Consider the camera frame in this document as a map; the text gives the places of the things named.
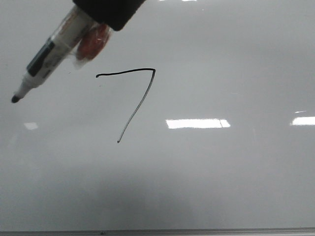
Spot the white whiteboard with aluminium frame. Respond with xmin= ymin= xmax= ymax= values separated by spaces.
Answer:
xmin=0 ymin=0 xmax=315 ymax=231

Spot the white black whiteboard marker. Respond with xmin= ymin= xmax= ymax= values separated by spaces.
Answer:
xmin=11 ymin=0 xmax=148 ymax=104

